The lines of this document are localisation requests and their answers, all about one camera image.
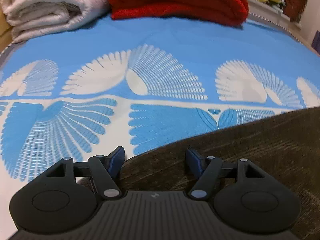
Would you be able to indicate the purple box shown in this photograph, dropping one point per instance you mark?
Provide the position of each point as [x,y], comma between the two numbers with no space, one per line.
[316,42]

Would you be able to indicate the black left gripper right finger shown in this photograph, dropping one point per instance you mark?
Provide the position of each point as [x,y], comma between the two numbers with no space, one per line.
[243,195]

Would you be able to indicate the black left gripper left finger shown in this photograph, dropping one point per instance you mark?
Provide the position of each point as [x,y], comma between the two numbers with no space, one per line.
[67,194]

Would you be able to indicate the folded white blanket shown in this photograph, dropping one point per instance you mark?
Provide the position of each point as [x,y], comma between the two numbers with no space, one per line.
[34,18]

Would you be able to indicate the red knitted blanket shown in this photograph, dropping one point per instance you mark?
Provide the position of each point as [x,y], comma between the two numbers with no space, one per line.
[226,12]

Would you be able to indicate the dark brown corduroy pants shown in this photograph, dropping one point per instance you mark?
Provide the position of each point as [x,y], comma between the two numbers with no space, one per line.
[286,146]

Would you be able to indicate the blue white patterned bedsheet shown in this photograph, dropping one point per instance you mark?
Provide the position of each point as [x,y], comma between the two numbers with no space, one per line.
[140,83]

